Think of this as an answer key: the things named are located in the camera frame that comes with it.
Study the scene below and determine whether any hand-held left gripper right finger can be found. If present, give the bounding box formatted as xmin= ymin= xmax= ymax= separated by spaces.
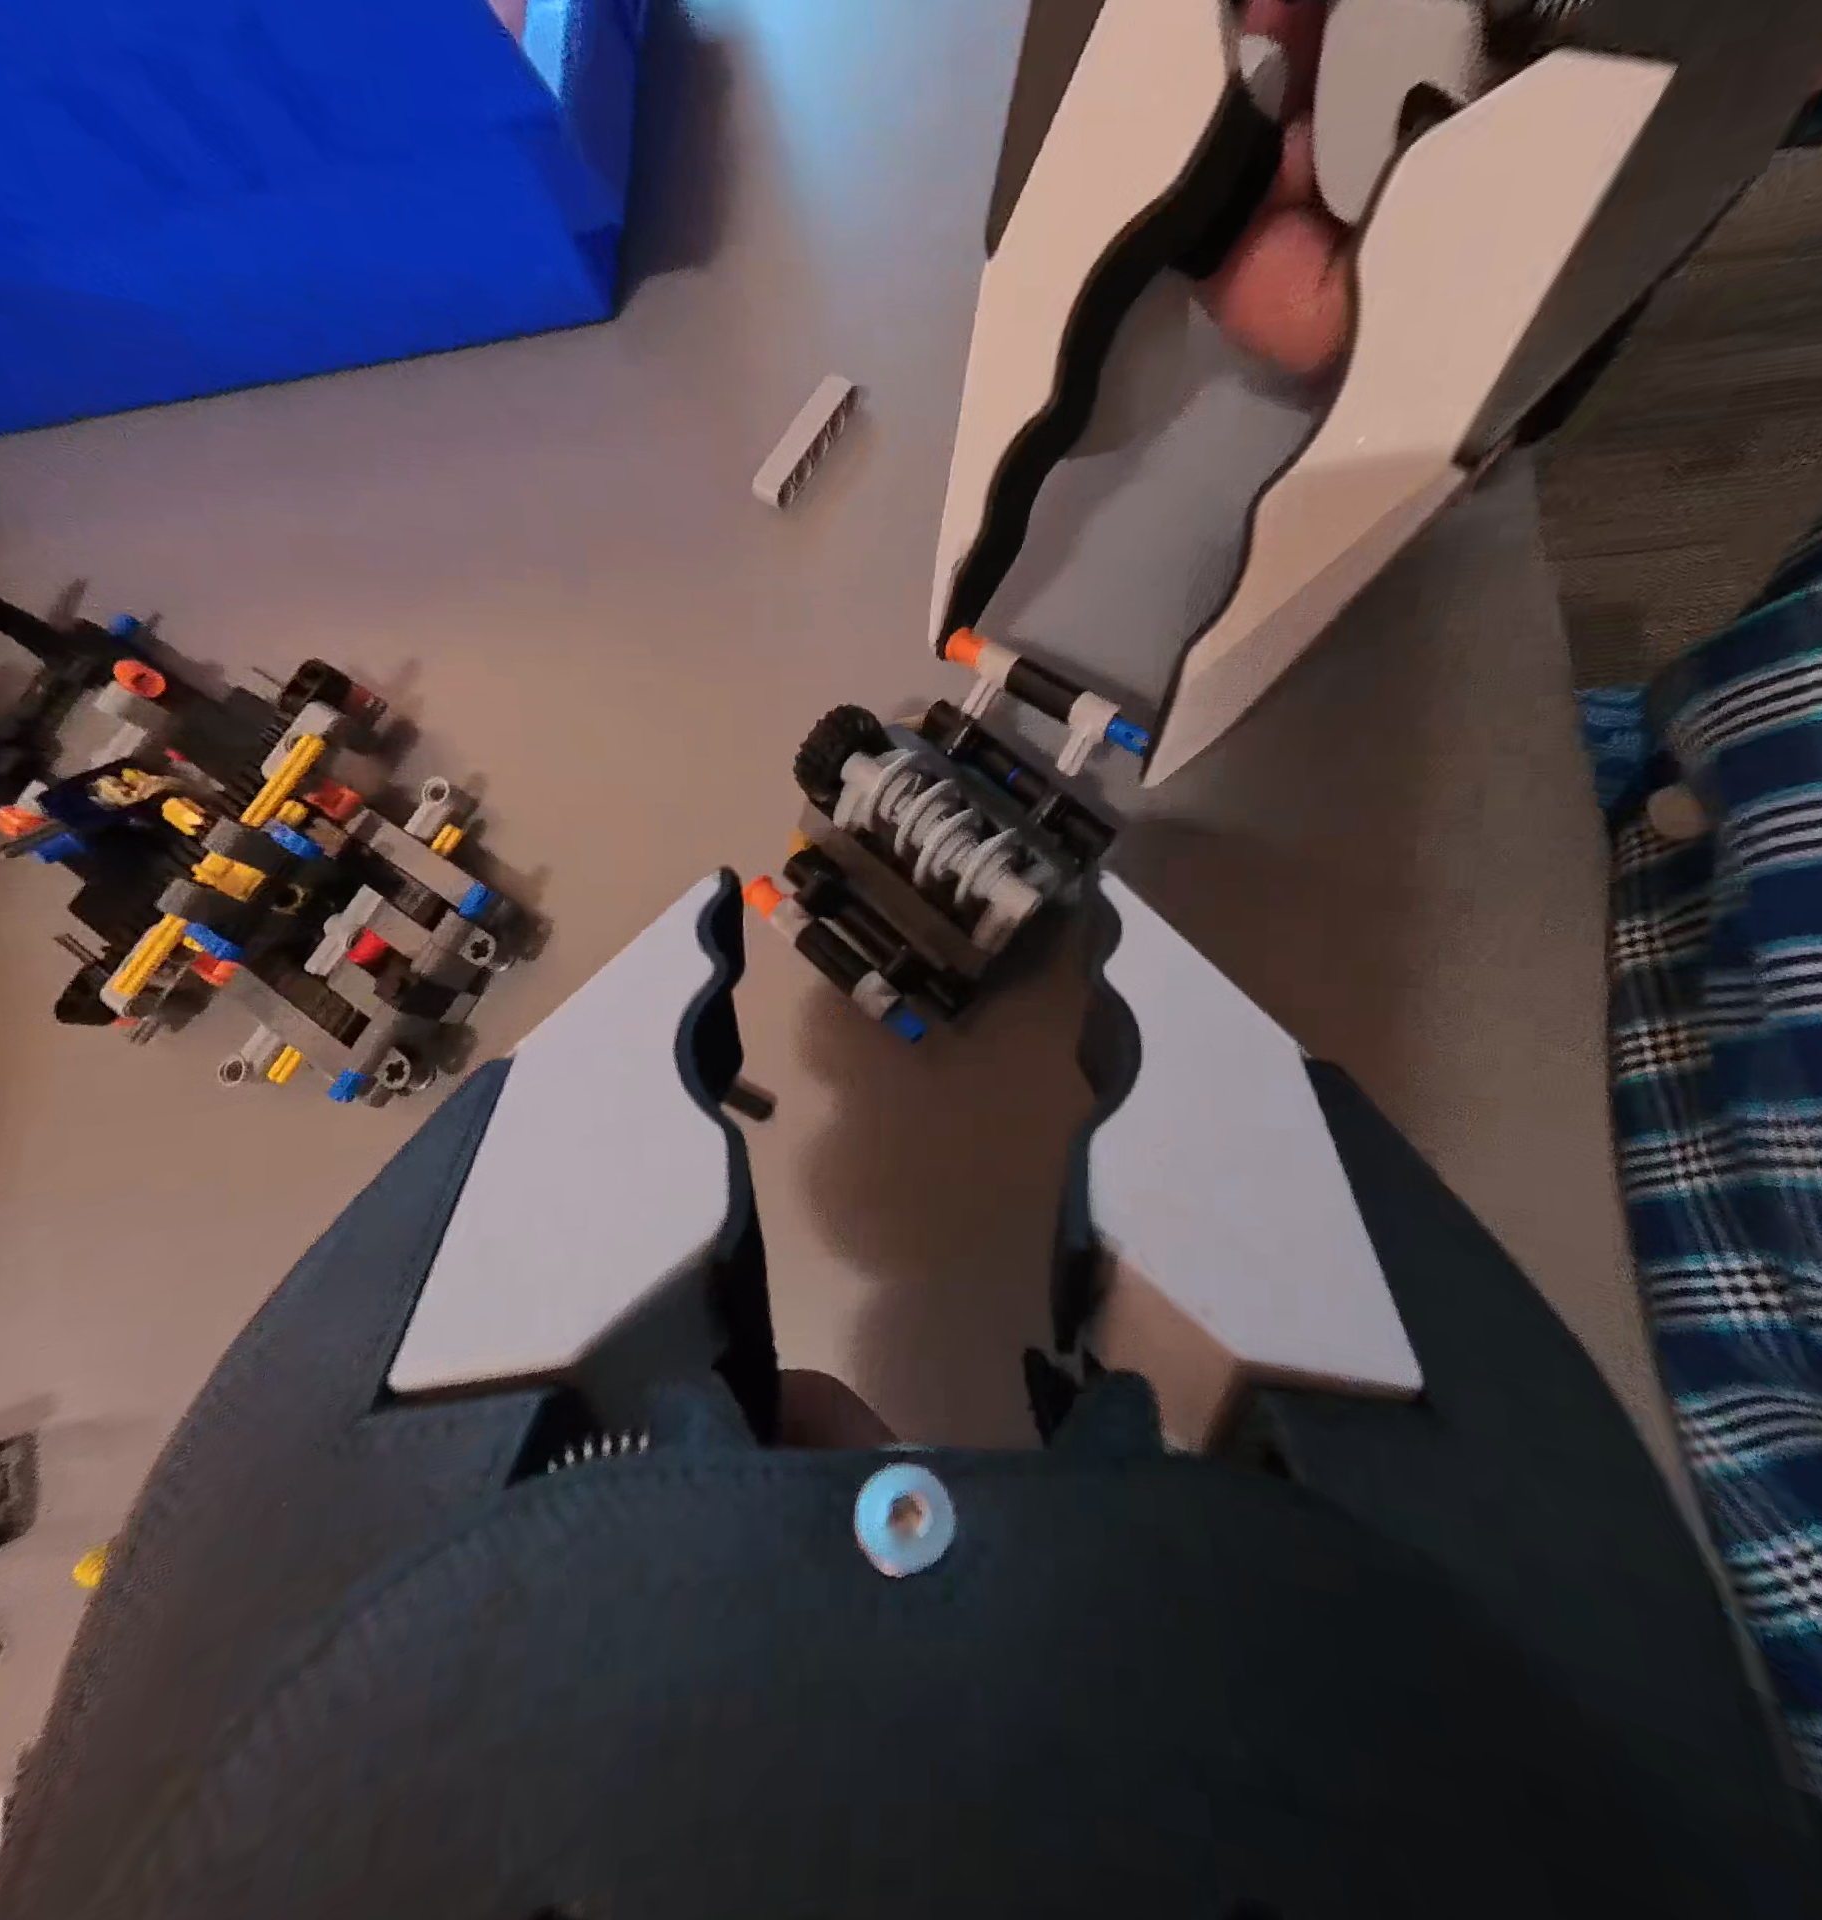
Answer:
xmin=1019 ymin=873 xmax=1427 ymax=1449

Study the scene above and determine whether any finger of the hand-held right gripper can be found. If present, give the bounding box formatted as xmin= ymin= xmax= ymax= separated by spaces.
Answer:
xmin=1141 ymin=44 xmax=1680 ymax=793
xmin=929 ymin=0 xmax=1280 ymax=664

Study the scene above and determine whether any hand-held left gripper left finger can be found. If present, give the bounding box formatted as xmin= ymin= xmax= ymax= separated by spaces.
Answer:
xmin=383 ymin=867 xmax=783 ymax=1445

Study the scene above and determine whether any lego axle with orange pin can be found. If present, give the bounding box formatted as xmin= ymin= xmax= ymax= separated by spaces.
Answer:
xmin=941 ymin=625 xmax=1154 ymax=778

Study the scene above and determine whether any small lego engine assembly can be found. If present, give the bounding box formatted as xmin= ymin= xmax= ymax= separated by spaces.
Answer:
xmin=739 ymin=700 xmax=1122 ymax=1045

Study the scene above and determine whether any light grey lego beam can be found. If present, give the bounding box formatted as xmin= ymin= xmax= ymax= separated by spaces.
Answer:
xmin=748 ymin=372 xmax=862 ymax=513

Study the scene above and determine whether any large lego chassis assembly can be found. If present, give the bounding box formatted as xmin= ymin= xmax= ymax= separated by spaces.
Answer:
xmin=0 ymin=577 xmax=524 ymax=1107

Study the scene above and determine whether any person's right hand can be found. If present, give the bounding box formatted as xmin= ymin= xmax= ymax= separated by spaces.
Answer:
xmin=1203 ymin=0 xmax=1364 ymax=378

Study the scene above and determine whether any person's blue plaid shirt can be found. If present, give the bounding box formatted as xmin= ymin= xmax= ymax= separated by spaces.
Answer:
xmin=1577 ymin=479 xmax=1822 ymax=1854

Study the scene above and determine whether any large blue plastic bin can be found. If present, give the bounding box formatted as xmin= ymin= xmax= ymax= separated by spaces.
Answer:
xmin=0 ymin=0 xmax=646 ymax=445

